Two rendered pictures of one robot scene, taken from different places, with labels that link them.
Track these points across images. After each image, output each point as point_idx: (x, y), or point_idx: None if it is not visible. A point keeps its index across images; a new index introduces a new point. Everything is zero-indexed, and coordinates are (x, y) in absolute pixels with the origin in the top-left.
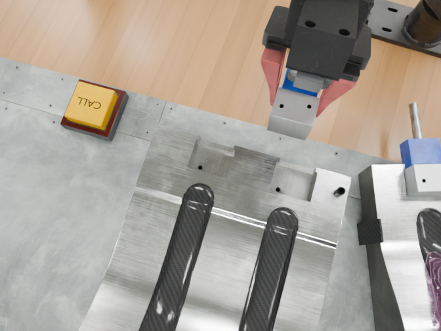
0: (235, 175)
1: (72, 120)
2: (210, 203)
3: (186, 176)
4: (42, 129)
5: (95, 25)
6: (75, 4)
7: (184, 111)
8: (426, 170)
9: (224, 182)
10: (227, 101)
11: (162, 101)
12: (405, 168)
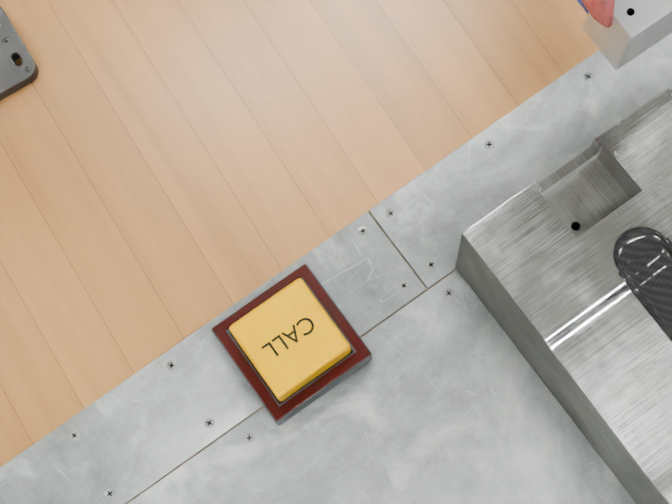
0: (647, 175)
1: (291, 393)
2: (664, 245)
3: (592, 251)
4: (247, 467)
5: (105, 232)
6: (27, 238)
7: (414, 195)
8: None
9: (645, 199)
10: (450, 111)
11: (363, 218)
12: None
